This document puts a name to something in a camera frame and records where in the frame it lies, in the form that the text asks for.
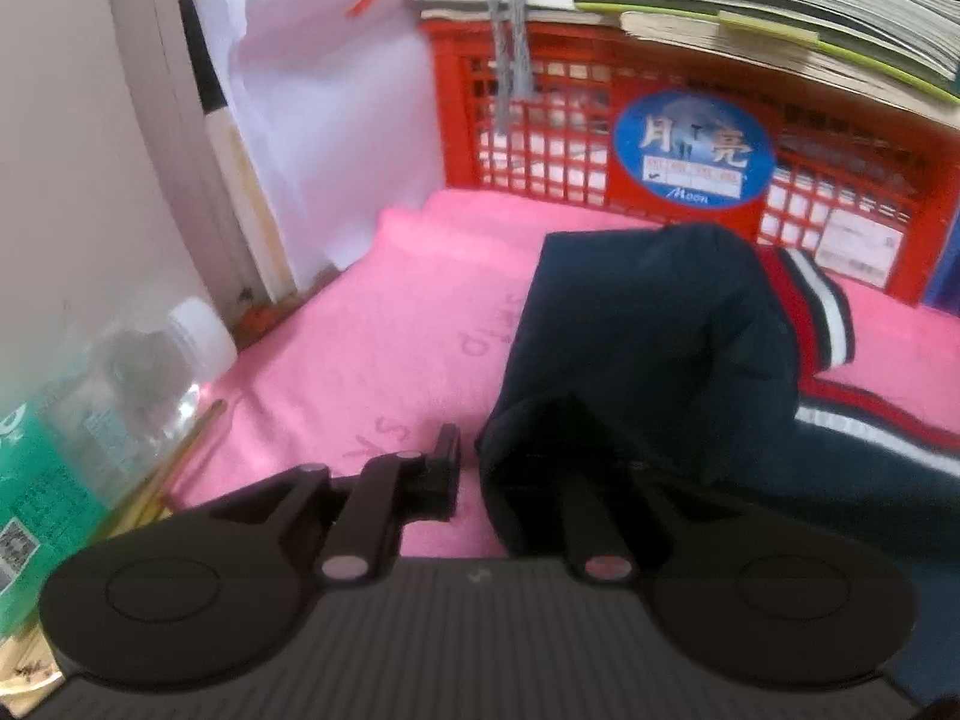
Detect grey hanging cord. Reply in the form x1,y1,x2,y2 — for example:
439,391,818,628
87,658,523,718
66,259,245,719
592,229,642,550
472,0,536,139

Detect white navy zip jacket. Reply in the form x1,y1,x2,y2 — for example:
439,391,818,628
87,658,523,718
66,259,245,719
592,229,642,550
477,224,958,704

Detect red plastic crate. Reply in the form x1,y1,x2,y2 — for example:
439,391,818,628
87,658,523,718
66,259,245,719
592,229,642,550
423,20,958,302

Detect clear plastic bottle green label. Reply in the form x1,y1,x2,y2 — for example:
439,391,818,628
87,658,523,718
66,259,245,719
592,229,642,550
2,296,238,637

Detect pink bunny print blanket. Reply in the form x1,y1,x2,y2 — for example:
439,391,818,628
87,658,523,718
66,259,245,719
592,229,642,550
166,190,958,557

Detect white paper sheets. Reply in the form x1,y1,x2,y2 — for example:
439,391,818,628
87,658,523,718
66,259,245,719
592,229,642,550
194,0,444,289

